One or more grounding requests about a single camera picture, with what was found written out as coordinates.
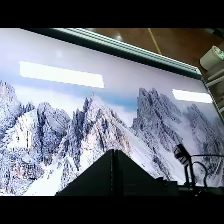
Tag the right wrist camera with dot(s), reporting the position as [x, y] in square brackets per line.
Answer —
[182, 156]

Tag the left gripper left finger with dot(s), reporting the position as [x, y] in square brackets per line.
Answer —
[96, 180]

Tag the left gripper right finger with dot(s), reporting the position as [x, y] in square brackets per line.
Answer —
[133, 180]

